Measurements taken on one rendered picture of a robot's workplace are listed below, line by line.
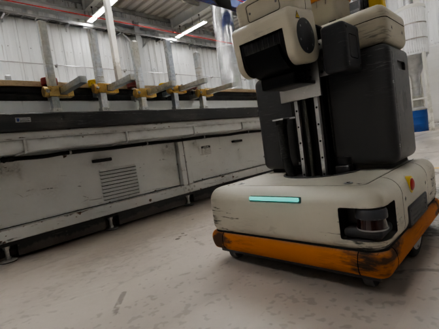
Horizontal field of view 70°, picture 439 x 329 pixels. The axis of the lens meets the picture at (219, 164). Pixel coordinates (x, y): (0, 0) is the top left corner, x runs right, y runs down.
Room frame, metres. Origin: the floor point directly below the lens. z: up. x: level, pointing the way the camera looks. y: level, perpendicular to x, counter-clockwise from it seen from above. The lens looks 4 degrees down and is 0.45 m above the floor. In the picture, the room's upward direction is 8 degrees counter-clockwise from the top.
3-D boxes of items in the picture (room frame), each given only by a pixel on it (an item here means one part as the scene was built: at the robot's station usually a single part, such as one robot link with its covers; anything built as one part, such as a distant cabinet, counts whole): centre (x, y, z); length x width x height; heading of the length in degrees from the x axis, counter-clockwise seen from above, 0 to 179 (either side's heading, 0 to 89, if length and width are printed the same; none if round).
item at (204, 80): (2.08, 0.16, 0.83); 0.43 x 0.03 x 0.04; 45
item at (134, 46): (1.91, 0.41, 0.88); 0.04 x 0.04 x 0.48; 45
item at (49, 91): (1.58, 0.74, 0.80); 0.14 x 0.06 x 0.05; 135
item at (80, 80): (1.55, 0.69, 0.80); 0.43 x 0.03 x 0.04; 45
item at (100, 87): (1.75, 0.57, 0.83); 0.14 x 0.06 x 0.05; 135
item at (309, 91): (1.02, -0.31, 0.68); 0.28 x 0.27 x 0.25; 45
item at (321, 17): (1.26, -0.46, 0.87); 0.23 x 0.15 x 0.11; 45
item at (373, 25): (1.25, -0.45, 0.59); 0.55 x 0.34 x 0.83; 45
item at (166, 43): (2.09, 0.23, 0.92); 0.04 x 0.04 x 0.48; 45
